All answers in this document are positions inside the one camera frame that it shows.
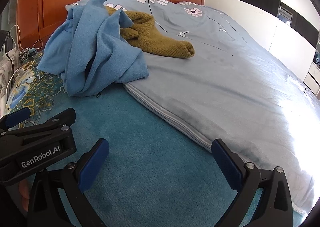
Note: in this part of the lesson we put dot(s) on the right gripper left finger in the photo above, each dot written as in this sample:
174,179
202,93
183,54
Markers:
45,205

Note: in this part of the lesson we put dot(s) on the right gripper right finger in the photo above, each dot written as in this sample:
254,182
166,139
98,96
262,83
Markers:
275,205

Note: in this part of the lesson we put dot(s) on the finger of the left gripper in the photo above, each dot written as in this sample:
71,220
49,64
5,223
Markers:
11,120
66,117

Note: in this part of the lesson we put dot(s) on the light blue fleece garment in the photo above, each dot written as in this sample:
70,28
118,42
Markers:
88,52

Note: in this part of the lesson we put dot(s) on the left hand in glove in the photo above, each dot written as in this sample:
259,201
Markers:
24,190

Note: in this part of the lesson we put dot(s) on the teal floral plush blanket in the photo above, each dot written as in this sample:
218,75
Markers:
154,175

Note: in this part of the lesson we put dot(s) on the olive knitted sweater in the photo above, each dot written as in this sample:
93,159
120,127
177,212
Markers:
143,34

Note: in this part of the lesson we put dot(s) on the light blue floral duvet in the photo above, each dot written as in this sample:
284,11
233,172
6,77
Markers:
232,89

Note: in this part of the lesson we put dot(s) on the white and black wardrobe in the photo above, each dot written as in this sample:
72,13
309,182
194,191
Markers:
280,30

